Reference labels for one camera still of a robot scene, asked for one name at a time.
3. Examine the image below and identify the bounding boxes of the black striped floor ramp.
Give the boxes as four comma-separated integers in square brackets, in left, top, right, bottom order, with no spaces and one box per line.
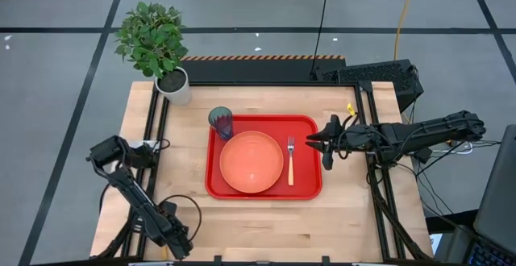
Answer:
[179,54,348,84]

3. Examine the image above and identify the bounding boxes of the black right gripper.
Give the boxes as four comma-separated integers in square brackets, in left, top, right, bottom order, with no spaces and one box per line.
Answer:
[306,114,370,172]

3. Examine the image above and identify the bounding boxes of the teal ribbed cup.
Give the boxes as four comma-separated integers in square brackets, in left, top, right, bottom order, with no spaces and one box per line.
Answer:
[207,106,235,143]

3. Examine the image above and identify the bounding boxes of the green leafy plant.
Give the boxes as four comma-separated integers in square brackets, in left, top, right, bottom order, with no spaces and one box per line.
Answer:
[114,1,189,80]

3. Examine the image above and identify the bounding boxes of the yellow floor cable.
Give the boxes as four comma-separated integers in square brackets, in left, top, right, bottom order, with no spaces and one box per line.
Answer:
[393,0,418,62]

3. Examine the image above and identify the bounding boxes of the grey laptop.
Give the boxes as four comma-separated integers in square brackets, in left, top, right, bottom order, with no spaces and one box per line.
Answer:
[467,123,516,266]

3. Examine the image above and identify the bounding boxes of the red plastic tray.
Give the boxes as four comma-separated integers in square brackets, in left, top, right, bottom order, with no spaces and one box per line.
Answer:
[204,114,323,201]

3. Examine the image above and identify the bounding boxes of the black floor cable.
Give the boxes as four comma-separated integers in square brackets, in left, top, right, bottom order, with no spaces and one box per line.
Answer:
[309,0,334,81]

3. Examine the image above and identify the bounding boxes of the orange plate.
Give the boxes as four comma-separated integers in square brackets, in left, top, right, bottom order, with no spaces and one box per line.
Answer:
[218,130,285,195]

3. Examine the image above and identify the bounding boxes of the black aluminium table frame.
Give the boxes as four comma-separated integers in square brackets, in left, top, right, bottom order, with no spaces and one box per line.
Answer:
[94,81,435,264]

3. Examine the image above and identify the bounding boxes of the fork with wooden handle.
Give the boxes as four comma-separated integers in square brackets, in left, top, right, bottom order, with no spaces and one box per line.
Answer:
[286,135,296,187]

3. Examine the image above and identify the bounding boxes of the black computer tower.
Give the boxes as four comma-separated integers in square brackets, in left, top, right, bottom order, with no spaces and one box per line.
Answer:
[314,58,426,113]

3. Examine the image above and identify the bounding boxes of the white plant pot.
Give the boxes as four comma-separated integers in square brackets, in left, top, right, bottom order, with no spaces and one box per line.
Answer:
[154,65,193,107]

